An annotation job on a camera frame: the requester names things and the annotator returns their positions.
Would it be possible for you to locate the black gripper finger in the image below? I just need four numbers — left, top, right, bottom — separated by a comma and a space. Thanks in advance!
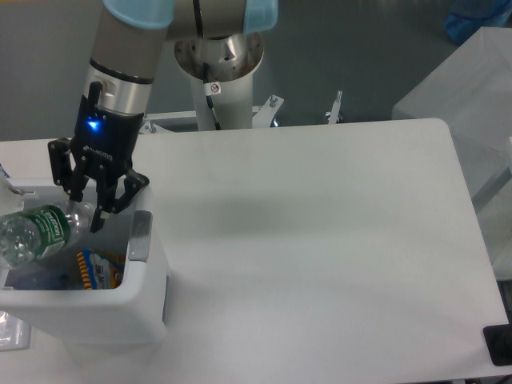
89, 167, 151, 234
48, 138, 94, 202

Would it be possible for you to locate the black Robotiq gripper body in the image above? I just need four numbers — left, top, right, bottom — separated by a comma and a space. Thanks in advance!
70, 96, 144, 185

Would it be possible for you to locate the clear bottle green label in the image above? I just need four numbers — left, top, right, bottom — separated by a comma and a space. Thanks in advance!
1, 201, 94, 270

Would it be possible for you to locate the blue orange snack bag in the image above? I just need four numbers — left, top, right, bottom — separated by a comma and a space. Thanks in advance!
77, 248, 126, 290

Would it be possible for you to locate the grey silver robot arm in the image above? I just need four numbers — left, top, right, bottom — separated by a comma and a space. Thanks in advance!
48, 1, 278, 232

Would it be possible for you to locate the white plastic trash can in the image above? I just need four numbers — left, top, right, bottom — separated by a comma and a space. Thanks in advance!
1, 188, 169, 344

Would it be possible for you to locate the clear plastic sheet under can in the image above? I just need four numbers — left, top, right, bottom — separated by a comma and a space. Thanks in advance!
0, 311, 31, 352

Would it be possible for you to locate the translucent plastic box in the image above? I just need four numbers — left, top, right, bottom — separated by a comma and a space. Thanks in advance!
392, 27, 511, 281

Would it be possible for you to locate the blue object top right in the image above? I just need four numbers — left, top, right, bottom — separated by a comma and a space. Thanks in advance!
443, 1, 511, 46

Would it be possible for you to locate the black device at table edge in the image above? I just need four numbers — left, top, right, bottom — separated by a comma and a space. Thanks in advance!
483, 324, 511, 366

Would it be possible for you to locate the white pedestal base bracket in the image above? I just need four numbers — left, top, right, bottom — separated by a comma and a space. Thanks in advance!
139, 90, 343, 134

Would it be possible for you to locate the black cable on pedestal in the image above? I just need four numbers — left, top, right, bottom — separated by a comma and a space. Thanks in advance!
202, 62, 222, 131

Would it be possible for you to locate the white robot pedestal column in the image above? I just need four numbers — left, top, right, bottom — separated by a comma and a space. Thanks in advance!
174, 32, 264, 131

